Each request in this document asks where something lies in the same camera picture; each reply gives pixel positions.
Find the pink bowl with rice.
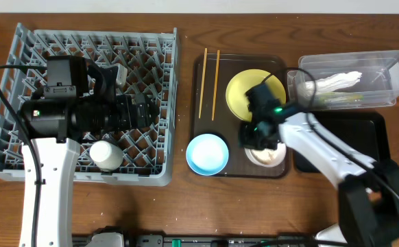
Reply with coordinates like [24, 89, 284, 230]
[244, 143, 287, 167]

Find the white cup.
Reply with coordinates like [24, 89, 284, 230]
[89, 141, 123, 172]

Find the wooden chopstick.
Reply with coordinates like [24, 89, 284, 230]
[211, 49, 221, 121]
[198, 47, 208, 119]

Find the white napkin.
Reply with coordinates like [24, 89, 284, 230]
[298, 71, 362, 96]

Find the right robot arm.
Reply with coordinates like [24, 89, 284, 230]
[239, 102, 399, 246]

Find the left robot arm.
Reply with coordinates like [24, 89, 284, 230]
[17, 93, 159, 246]

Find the grey dishwasher rack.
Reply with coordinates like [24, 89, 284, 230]
[0, 25, 179, 187]

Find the yellow plate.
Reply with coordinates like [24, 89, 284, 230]
[226, 69, 287, 121]

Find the dark brown serving tray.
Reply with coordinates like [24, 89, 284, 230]
[191, 54, 291, 179]

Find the light blue bowl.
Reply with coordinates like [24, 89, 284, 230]
[186, 134, 230, 176]

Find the clear plastic bin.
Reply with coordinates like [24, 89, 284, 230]
[287, 50, 399, 110]

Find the black tray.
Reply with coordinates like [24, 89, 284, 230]
[293, 110, 391, 174]

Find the black equipment rail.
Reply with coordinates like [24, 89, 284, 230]
[72, 226, 317, 247]

